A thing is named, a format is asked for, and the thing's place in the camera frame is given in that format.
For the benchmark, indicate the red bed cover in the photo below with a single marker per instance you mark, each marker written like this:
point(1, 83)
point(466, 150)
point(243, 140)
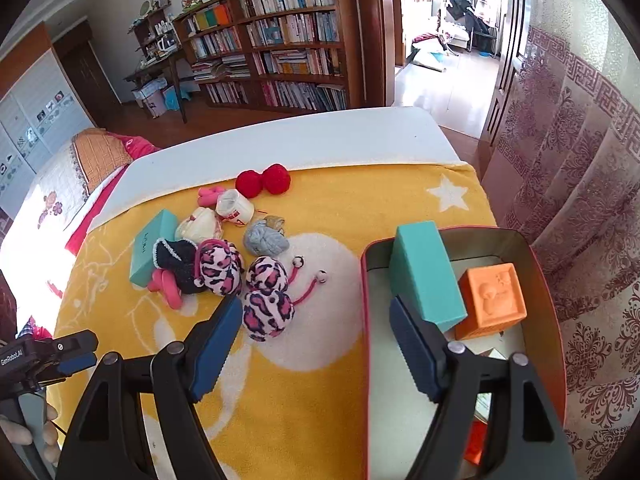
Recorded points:
point(135, 147)

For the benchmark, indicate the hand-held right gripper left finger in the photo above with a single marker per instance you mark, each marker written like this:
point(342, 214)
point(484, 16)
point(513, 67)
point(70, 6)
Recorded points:
point(216, 350)

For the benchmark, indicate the clothes rack with dark garments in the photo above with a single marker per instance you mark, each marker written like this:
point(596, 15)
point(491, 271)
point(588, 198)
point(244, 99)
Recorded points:
point(465, 15)

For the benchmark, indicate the black knitted pouch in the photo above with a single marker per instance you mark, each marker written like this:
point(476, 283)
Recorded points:
point(175, 260)

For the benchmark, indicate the red metal tin container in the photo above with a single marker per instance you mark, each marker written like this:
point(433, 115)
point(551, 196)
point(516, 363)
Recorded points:
point(400, 425)

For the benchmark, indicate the red pompom ball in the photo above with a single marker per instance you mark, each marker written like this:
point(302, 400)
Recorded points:
point(277, 179)
point(250, 184)

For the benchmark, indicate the person's left hand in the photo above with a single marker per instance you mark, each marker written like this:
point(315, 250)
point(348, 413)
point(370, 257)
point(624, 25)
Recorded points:
point(51, 442)

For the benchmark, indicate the floral bed quilt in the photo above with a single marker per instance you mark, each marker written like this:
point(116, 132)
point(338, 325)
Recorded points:
point(50, 200)

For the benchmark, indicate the orange quilted pillow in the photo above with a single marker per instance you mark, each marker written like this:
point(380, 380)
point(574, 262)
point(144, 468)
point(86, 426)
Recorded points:
point(100, 157)

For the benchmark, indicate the purple patterned curtain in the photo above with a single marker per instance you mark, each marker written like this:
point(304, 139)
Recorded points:
point(585, 185)

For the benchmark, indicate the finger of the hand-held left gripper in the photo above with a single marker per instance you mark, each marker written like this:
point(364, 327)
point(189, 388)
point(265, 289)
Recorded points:
point(75, 363)
point(75, 340)

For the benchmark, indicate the yellow and white blanket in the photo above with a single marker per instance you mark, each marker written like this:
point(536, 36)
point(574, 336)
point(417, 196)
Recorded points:
point(300, 410)

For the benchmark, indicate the cluttered wooden desk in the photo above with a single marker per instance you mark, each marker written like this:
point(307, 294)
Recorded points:
point(155, 60)

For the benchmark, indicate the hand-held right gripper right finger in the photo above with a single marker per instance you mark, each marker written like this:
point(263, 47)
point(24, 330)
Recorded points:
point(415, 355)

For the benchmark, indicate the wooden door frame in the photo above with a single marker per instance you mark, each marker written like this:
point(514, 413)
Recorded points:
point(505, 60)

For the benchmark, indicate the white wardrobe with stickers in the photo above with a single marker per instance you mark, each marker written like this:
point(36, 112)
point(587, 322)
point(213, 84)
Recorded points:
point(35, 125)

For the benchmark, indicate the teal cardboard box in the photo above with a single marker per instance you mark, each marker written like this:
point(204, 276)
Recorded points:
point(425, 280)
point(150, 250)

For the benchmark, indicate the orange embossed block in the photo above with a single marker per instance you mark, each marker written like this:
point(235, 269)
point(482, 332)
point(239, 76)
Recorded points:
point(492, 302)

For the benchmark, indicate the grey yarn ball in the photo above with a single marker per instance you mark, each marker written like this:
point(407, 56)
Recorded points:
point(266, 240)

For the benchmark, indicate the wooden bookshelf with books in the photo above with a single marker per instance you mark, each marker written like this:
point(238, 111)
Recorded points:
point(290, 35)

